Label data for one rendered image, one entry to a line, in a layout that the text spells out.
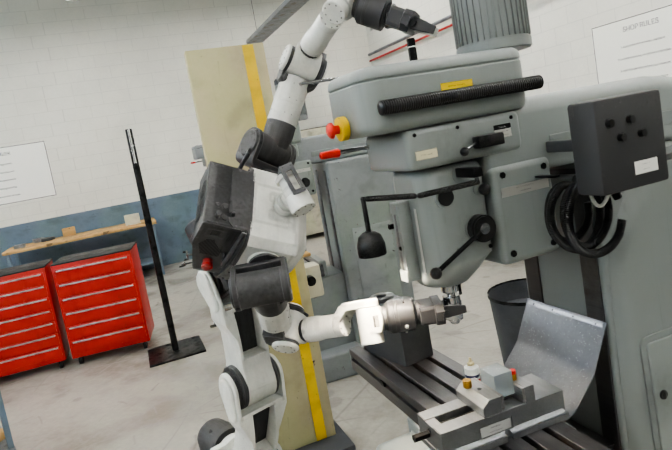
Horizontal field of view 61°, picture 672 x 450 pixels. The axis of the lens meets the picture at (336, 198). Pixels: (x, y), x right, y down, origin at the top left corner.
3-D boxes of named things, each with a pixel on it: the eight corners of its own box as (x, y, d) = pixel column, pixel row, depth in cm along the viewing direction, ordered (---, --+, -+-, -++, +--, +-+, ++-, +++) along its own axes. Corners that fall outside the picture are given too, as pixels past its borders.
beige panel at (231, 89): (267, 484, 300) (177, 45, 275) (250, 449, 338) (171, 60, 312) (356, 449, 318) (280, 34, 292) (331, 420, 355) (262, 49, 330)
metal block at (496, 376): (497, 399, 138) (493, 376, 137) (483, 390, 144) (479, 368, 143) (514, 393, 140) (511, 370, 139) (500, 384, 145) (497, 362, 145)
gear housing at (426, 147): (411, 172, 134) (404, 130, 133) (369, 172, 157) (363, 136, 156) (525, 148, 146) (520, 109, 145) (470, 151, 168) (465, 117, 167)
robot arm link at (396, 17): (410, 45, 153) (370, 31, 155) (423, 10, 150) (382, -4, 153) (402, 40, 141) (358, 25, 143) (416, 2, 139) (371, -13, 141)
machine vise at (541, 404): (447, 466, 129) (440, 421, 128) (417, 436, 144) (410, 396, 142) (570, 417, 140) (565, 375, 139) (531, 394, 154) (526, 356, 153)
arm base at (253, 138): (229, 171, 165) (253, 164, 157) (237, 131, 169) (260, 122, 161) (269, 187, 175) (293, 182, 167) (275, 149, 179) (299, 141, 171)
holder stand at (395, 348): (406, 367, 185) (396, 309, 183) (367, 352, 204) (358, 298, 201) (433, 354, 191) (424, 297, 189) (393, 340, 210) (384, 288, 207)
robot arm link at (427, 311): (443, 299, 148) (397, 306, 148) (448, 334, 149) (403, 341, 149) (435, 286, 160) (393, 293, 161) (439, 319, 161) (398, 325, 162)
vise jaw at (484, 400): (484, 418, 133) (481, 402, 133) (456, 398, 145) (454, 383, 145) (505, 410, 135) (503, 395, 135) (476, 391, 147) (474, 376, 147)
